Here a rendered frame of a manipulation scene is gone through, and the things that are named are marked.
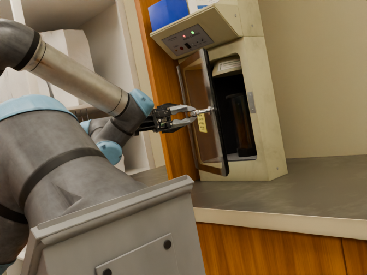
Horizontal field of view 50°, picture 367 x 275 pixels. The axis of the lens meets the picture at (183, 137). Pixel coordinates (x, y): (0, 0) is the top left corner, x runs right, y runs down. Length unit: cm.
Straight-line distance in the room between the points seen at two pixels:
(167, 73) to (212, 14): 37
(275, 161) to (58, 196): 98
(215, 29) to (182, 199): 90
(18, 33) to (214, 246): 74
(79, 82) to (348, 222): 65
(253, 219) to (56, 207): 63
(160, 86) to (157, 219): 111
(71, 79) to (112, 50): 170
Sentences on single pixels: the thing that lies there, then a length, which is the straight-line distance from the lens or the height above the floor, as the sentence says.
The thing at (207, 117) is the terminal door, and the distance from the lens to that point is 125.
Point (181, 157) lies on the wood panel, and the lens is 151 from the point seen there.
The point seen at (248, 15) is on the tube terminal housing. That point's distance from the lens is 134.
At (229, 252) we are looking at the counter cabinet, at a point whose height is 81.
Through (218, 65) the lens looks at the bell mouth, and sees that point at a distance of 139.
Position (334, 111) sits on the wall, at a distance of 162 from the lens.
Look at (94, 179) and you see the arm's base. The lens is 42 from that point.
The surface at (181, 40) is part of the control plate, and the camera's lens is 138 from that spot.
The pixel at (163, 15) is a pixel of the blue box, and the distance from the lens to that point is 140.
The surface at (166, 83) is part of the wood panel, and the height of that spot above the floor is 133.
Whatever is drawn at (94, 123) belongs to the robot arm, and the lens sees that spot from 116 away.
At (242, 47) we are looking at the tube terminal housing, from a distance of 129.
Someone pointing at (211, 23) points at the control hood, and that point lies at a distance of 127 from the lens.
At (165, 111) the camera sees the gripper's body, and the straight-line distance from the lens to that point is 117.
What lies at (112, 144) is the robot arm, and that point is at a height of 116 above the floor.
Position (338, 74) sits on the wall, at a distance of 160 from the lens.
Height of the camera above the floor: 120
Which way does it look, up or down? 3 degrees down
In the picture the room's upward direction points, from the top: 11 degrees counter-clockwise
